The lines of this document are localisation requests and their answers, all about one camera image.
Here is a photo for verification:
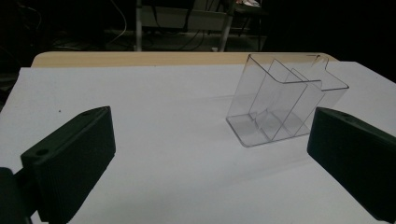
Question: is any metal stand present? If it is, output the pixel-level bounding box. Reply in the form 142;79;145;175
134;0;237;53

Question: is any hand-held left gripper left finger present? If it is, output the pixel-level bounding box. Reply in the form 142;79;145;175
20;105;117;224

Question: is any black cable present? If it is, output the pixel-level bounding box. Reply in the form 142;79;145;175
148;6;206;51

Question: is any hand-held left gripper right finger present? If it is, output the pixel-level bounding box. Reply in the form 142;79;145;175
306;106;396;224

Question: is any clear acrylic organizer box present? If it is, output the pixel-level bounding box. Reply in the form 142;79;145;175
225;53;350;148

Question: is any white cable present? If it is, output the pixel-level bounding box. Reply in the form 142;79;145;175
106;0;129;45

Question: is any white paper sheet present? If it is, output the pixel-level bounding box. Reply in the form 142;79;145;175
0;61;396;224

